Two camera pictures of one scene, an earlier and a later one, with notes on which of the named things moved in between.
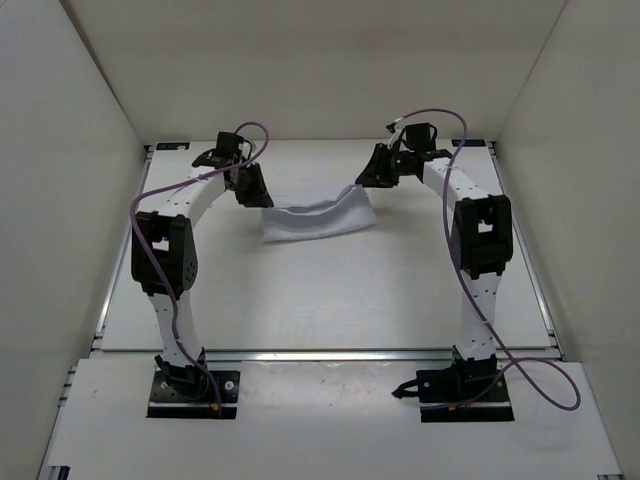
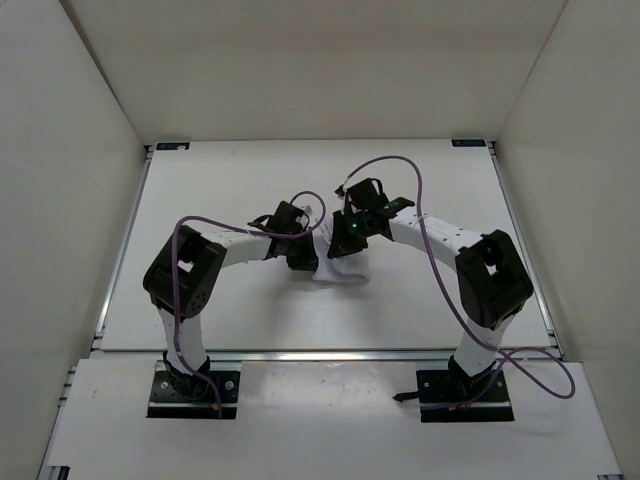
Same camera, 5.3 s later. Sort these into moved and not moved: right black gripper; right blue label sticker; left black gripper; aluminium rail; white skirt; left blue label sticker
Moved: white skirt; left black gripper; right black gripper
Not moved: left blue label sticker; right blue label sticker; aluminium rail
